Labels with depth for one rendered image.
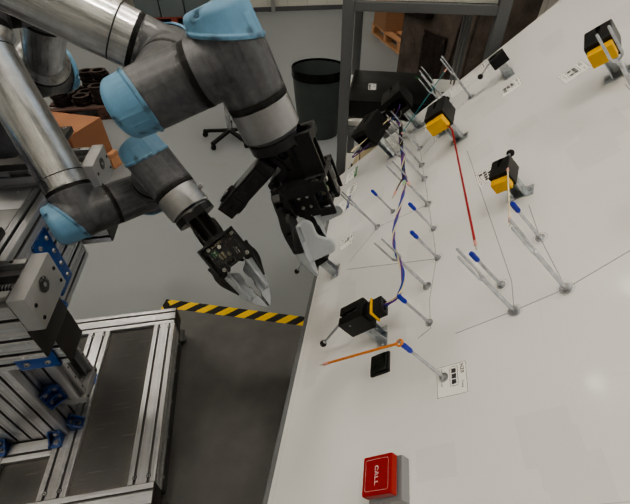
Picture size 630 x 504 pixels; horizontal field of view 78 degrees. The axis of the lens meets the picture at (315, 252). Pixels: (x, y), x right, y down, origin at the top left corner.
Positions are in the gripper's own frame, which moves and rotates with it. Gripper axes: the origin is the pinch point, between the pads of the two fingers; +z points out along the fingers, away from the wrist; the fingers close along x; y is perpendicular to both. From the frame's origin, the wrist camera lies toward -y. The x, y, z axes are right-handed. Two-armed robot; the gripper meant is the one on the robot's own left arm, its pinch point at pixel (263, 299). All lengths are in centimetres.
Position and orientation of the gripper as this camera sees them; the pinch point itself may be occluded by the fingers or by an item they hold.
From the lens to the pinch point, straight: 73.6
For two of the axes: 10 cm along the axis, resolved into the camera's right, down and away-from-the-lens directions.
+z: 6.1, 7.8, 1.0
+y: 2.0, -0.2, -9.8
